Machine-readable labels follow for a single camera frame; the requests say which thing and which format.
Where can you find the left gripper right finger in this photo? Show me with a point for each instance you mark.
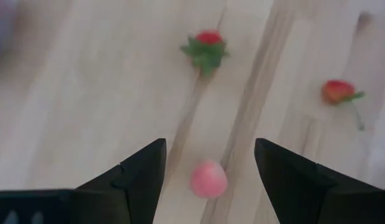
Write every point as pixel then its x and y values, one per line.
pixel 298 193

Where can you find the red toy strawberry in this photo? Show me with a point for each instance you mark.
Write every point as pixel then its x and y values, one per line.
pixel 206 53
pixel 337 91

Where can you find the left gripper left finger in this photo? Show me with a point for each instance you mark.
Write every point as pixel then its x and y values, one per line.
pixel 142 186

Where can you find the pale pink toy peach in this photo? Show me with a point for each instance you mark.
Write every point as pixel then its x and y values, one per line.
pixel 208 180

